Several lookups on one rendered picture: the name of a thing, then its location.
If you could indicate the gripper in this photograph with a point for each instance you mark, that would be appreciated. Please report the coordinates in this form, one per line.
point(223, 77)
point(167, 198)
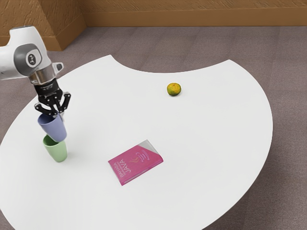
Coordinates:
point(47, 89)

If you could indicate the lavender blue cup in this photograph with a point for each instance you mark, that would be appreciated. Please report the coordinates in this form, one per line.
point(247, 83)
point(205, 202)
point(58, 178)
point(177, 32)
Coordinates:
point(54, 128)

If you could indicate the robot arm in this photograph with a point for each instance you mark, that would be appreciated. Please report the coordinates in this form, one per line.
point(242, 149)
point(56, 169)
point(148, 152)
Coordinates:
point(21, 55)

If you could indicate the light green cup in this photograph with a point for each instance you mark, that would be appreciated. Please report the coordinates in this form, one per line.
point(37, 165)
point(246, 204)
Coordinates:
point(57, 151)

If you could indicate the pink book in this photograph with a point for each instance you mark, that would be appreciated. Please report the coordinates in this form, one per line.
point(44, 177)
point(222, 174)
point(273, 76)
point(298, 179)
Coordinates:
point(135, 161)

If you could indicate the green-orange tangerine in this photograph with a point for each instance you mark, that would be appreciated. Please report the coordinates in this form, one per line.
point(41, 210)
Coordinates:
point(174, 89)

